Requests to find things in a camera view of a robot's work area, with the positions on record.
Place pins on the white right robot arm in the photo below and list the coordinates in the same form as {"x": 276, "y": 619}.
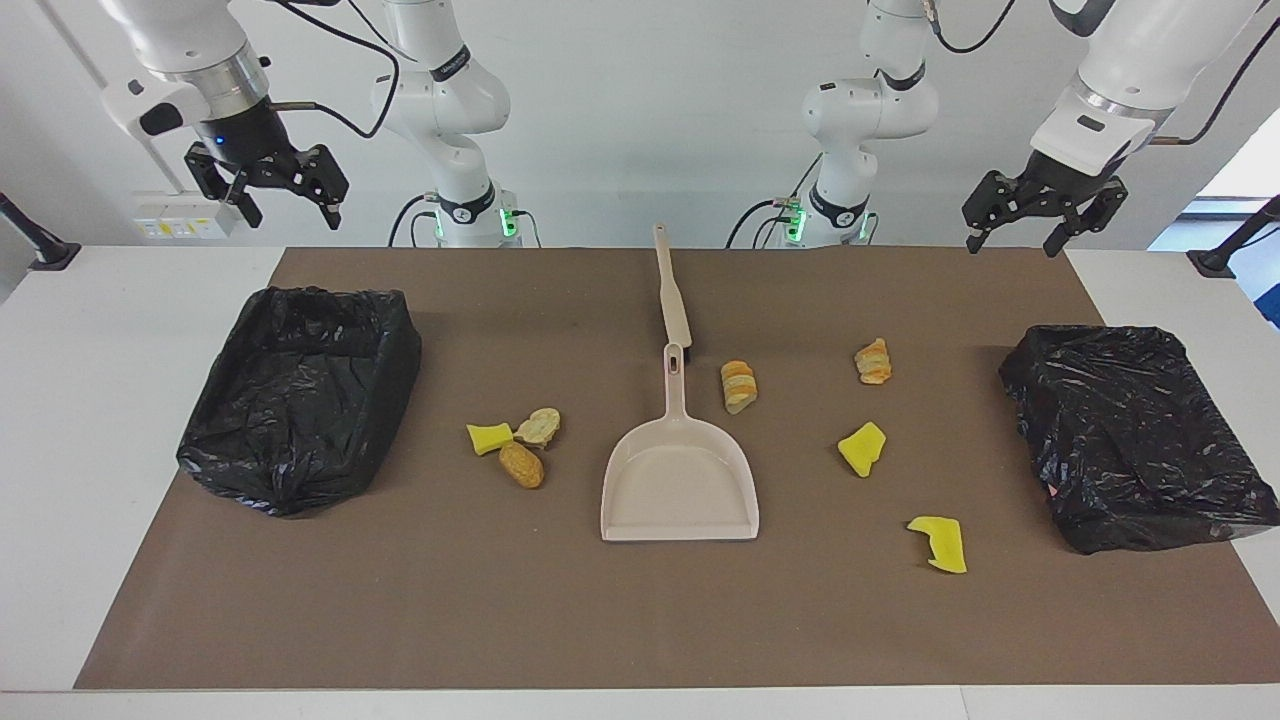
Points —
{"x": 185, "y": 35}

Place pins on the blue background object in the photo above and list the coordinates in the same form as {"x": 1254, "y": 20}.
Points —
{"x": 1272, "y": 300}

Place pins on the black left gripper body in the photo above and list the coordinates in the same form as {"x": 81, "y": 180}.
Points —
{"x": 1050, "y": 185}

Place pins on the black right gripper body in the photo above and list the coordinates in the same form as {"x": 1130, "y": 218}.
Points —
{"x": 245, "y": 135}

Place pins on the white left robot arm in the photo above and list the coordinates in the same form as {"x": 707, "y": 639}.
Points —
{"x": 1140, "y": 60}

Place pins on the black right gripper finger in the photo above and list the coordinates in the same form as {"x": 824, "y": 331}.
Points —
{"x": 245, "y": 205}
{"x": 334, "y": 208}

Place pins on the orange striped croissant piece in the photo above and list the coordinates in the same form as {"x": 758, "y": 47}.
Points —
{"x": 874, "y": 365}

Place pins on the yellow sponge wedge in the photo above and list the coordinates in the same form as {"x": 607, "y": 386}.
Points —
{"x": 862, "y": 450}

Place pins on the notched yellow sponge piece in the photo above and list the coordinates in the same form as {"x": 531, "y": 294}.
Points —
{"x": 945, "y": 545}

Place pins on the beige plastic dustpan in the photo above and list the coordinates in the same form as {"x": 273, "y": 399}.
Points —
{"x": 680, "y": 490}

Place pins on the brown oval bread roll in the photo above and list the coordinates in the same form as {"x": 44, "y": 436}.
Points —
{"x": 522, "y": 465}

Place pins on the brown table mat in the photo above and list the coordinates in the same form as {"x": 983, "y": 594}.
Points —
{"x": 600, "y": 620}

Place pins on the beige hand brush black bristles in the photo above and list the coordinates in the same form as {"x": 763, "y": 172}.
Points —
{"x": 675, "y": 310}

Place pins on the black bag lined bin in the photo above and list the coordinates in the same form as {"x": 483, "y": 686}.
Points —
{"x": 300, "y": 400}
{"x": 1130, "y": 440}

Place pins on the black clamp stand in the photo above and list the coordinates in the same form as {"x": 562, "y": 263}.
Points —
{"x": 50, "y": 255}
{"x": 1215, "y": 263}

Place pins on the small yellow sponge piece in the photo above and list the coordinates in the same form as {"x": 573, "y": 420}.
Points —
{"x": 490, "y": 438}

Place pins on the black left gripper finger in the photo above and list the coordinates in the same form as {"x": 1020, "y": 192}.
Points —
{"x": 976, "y": 238}
{"x": 1064, "y": 238}

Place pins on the pale beige bread chunk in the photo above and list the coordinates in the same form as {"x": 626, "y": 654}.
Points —
{"x": 540, "y": 425}

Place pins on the white wall socket strip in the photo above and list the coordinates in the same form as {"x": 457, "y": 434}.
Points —
{"x": 180, "y": 220}

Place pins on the striped bread slice beige side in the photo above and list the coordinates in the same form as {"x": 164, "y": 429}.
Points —
{"x": 739, "y": 388}

